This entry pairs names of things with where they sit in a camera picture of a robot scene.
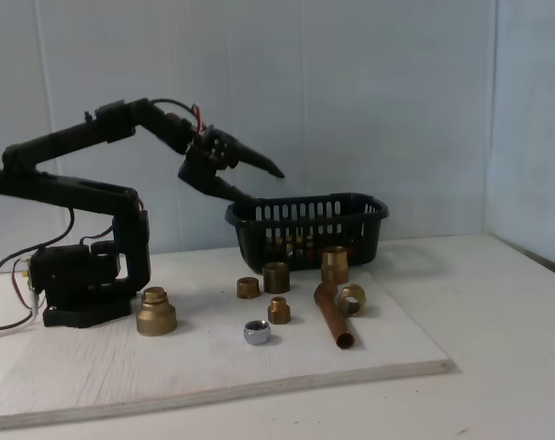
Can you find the brass ball valve red handle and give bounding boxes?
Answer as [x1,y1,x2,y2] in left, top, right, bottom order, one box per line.
[266,232,317,263]

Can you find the brass hex cap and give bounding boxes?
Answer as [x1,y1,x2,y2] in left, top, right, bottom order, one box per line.
[236,277,261,302]

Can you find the brass coupling sleeve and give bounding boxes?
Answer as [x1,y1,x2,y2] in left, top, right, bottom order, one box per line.
[262,261,291,294]

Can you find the large brass reducer fitting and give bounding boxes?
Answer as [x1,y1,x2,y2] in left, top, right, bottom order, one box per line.
[136,287,178,337]

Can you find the black slotted plastic basket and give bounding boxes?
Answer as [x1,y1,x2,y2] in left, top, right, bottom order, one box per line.
[225,192,391,272]

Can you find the brass threaded nipple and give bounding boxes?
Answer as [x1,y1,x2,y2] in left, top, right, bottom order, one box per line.
[321,246,350,284]

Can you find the small brass hex adapter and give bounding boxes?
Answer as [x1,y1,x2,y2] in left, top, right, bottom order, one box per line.
[266,296,291,325]

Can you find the chrome cap nut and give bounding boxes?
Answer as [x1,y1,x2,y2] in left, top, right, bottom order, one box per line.
[243,320,274,347]

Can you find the brass compression nut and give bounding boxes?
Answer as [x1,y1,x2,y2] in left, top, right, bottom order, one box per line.
[336,283,366,317]

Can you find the white wooden board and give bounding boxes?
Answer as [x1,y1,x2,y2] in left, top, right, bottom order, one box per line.
[0,249,456,432]

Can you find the coloured servo wires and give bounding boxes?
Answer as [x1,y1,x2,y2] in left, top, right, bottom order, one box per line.
[191,104,214,138]

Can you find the black camera cable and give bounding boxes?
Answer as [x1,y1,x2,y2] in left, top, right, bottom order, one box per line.
[148,97,201,124]

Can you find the black power cable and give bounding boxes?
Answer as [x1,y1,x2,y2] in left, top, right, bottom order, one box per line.
[0,208,76,292]

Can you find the white wire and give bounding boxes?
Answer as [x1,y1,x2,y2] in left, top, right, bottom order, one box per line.
[0,292,43,343]

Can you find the dark red wire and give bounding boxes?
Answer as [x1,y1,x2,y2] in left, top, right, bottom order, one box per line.
[0,257,36,334]

